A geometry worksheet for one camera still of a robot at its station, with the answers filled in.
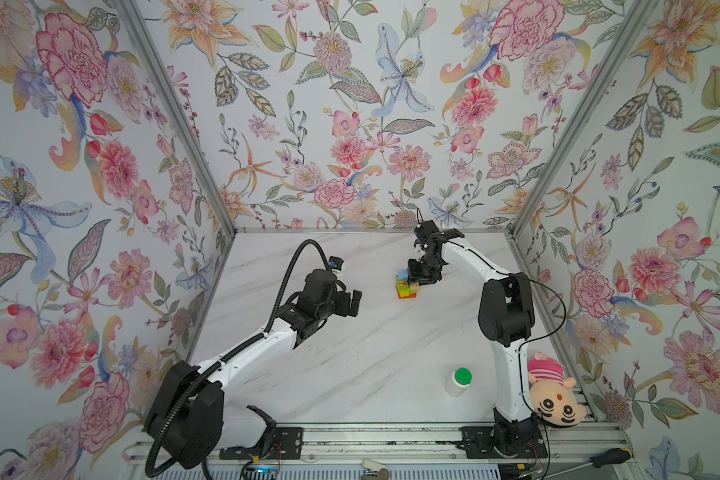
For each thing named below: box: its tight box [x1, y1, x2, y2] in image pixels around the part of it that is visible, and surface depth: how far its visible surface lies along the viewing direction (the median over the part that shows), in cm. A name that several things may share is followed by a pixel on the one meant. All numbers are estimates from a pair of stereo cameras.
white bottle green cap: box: [445, 367, 473, 397], surface depth 78 cm
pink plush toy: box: [527, 352, 587, 427], surface depth 77 cm
